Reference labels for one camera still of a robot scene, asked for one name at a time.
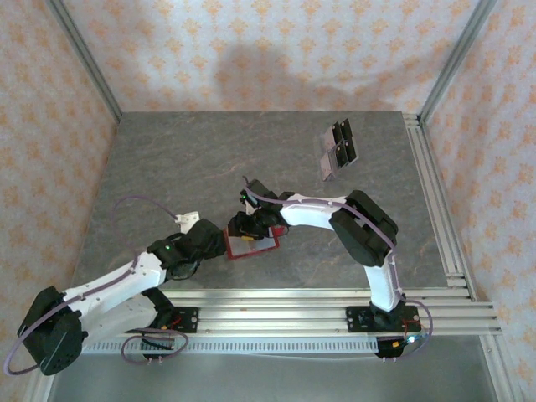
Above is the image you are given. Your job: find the red leather card holder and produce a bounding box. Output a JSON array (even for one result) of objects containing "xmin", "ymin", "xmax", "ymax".
[{"xmin": 223, "ymin": 225, "xmax": 281, "ymax": 261}]

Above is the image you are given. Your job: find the clear acrylic card stand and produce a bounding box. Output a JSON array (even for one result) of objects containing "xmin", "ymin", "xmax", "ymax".
[{"xmin": 318, "ymin": 118, "xmax": 360, "ymax": 183}]

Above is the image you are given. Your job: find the black left controller clamp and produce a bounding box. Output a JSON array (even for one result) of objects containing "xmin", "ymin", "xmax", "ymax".
[{"xmin": 140, "ymin": 334, "xmax": 188, "ymax": 363}]

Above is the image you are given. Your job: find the black controller clamp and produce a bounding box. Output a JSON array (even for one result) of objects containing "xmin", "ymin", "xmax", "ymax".
[
  {"xmin": 374, "ymin": 332, "xmax": 429, "ymax": 362},
  {"xmin": 140, "ymin": 334, "xmax": 188, "ymax": 363}
]

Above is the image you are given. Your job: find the grey metal panel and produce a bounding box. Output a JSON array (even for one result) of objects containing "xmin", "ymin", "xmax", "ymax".
[{"xmin": 45, "ymin": 353, "xmax": 502, "ymax": 402}]

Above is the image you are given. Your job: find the orange patterned white cloth backdrop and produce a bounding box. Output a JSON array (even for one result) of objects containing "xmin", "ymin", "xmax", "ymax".
[{"xmin": 0, "ymin": 0, "xmax": 536, "ymax": 402}]

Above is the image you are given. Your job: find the black right controller clamp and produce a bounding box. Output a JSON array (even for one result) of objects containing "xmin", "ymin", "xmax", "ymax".
[{"xmin": 374, "ymin": 332, "xmax": 429, "ymax": 362}]

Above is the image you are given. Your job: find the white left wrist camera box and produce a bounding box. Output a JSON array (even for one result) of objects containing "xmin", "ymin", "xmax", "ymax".
[{"xmin": 174, "ymin": 211, "xmax": 201, "ymax": 231}]

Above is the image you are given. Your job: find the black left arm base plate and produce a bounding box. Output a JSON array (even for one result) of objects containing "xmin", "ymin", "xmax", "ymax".
[{"xmin": 165, "ymin": 306, "xmax": 199, "ymax": 335}]

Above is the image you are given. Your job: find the wide aluminium mounting rail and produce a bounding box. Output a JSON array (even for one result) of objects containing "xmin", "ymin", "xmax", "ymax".
[{"xmin": 44, "ymin": 287, "xmax": 503, "ymax": 338}]

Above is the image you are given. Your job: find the white slotted cable duct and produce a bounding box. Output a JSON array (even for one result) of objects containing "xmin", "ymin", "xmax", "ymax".
[{"xmin": 81, "ymin": 338, "xmax": 380, "ymax": 356}]

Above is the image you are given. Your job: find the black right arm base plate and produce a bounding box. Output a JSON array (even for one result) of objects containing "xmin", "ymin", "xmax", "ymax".
[{"xmin": 345, "ymin": 305, "xmax": 422, "ymax": 334}]

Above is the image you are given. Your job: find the aluminium side rail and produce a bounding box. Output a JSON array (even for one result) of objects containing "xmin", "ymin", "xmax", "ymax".
[{"xmin": 402, "ymin": 111, "xmax": 478, "ymax": 302}]

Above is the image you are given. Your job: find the short aluminium frame leg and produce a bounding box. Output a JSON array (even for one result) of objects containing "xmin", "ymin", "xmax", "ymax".
[
  {"xmin": 479, "ymin": 334, "xmax": 518, "ymax": 402},
  {"xmin": 24, "ymin": 368, "xmax": 58, "ymax": 402}
]

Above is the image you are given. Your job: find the slanted aluminium frame post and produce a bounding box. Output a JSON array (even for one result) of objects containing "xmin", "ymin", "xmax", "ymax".
[
  {"xmin": 417, "ymin": 0, "xmax": 499, "ymax": 123},
  {"xmin": 44, "ymin": 0, "xmax": 123, "ymax": 126}
]

